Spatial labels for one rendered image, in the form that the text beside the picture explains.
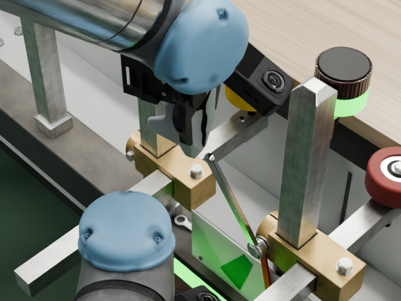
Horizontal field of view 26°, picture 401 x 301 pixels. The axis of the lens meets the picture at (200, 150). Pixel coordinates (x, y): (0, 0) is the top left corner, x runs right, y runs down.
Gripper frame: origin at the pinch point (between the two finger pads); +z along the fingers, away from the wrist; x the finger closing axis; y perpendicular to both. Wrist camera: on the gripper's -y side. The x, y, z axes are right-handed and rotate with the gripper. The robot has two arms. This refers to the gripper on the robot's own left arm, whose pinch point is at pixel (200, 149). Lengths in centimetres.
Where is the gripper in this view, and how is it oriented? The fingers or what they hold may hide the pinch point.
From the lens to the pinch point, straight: 96.5
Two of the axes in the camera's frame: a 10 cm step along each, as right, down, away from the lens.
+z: 0.0, 6.9, 7.2
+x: -4.3, 6.5, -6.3
